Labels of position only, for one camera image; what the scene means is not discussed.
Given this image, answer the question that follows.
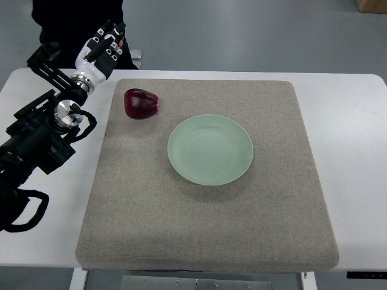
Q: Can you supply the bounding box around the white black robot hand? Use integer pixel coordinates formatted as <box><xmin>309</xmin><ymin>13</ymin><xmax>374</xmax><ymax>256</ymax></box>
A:
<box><xmin>71</xmin><ymin>20</ymin><xmax>127</xmax><ymax>91</ymax></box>

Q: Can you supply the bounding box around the dark red apple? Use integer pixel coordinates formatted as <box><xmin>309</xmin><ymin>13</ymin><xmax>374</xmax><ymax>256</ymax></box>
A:
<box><xmin>124</xmin><ymin>88</ymin><xmax>159</xmax><ymax>120</ymax></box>

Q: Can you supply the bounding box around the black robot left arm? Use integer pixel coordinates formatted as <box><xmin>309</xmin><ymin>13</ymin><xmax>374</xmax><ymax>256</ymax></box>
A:
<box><xmin>1</xmin><ymin>42</ymin><xmax>97</xmax><ymax>233</ymax></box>

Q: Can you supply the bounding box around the pale green plate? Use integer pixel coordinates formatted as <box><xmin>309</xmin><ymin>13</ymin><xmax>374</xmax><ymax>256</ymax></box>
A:
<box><xmin>167</xmin><ymin>114</ymin><xmax>254</xmax><ymax>186</ymax></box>

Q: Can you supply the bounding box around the metal floor plate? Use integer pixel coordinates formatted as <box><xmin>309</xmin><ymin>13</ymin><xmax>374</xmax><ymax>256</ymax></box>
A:
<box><xmin>120</xmin><ymin>275</ymin><xmax>273</xmax><ymax>290</ymax></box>

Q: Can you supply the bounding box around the small floor socket cover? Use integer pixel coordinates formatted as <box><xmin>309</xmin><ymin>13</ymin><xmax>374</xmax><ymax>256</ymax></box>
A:
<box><xmin>130</xmin><ymin>50</ymin><xmax>142</xmax><ymax>60</ymax></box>

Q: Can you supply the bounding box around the person in black clothes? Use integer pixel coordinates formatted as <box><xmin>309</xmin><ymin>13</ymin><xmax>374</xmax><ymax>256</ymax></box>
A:
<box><xmin>31</xmin><ymin>1</ymin><xmax>124</xmax><ymax>69</ymax></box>

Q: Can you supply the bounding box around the beige fabric mat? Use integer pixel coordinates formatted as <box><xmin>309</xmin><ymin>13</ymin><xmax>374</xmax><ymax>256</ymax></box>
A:
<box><xmin>76</xmin><ymin>79</ymin><xmax>339</xmax><ymax>273</ymax></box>

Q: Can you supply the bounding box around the cardboard box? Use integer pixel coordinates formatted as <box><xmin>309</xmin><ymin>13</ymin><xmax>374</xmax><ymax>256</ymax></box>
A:
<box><xmin>356</xmin><ymin>0</ymin><xmax>387</xmax><ymax>14</ymax></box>

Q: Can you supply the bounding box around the black table control panel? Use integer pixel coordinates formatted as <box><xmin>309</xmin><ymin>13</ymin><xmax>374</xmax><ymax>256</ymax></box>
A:
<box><xmin>346</xmin><ymin>271</ymin><xmax>387</xmax><ymax>280</ymax></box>

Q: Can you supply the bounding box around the white table leg frame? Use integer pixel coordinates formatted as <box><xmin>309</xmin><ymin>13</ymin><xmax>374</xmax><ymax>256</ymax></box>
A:
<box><xmin>69</xmin><ymin>268</ymin><xmax>88</xmax><ymax>290</ymax></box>

